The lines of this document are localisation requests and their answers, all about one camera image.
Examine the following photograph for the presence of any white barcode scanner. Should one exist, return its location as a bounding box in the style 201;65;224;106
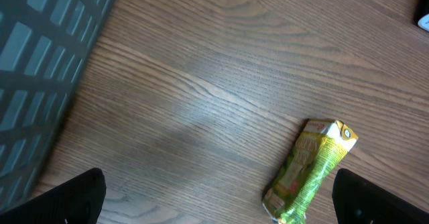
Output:
414;0;429;32

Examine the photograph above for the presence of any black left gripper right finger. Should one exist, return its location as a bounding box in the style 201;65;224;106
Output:
332;168;428;224

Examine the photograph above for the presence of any dark grey plastic basket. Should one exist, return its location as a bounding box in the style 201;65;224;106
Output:
1;0;115;212

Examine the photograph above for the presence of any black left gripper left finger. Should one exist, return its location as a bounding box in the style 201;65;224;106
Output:
1;168;107;224

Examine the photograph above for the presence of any green yellow drink carton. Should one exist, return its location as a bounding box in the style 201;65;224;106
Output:
262;119;359;224

